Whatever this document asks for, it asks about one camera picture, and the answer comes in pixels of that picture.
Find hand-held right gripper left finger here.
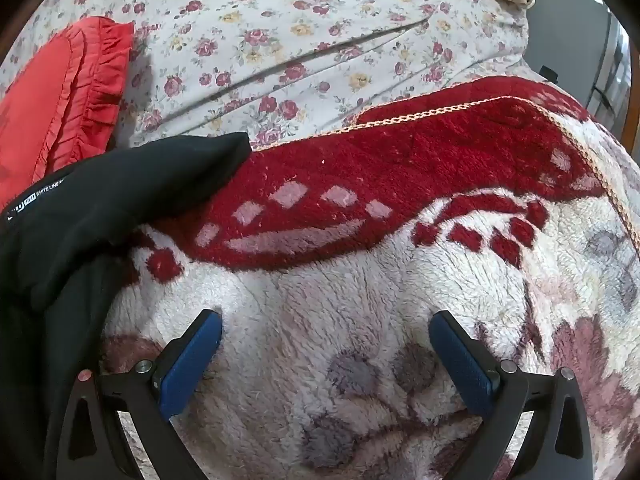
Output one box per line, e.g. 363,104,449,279
45,309,223,480

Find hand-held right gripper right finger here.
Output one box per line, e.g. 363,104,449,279
429,310,596,480

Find black pants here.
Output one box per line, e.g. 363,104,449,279
0,132,251,480

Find red and white plush blanket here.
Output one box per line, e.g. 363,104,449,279
100,77,640,480

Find red heart-shaped ruffled pillow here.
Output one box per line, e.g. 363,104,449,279
0,16,136,211

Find floral bedsheet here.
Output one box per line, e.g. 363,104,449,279
0,0,532,151

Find grey cabinet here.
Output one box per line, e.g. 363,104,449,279
525,0,632,126

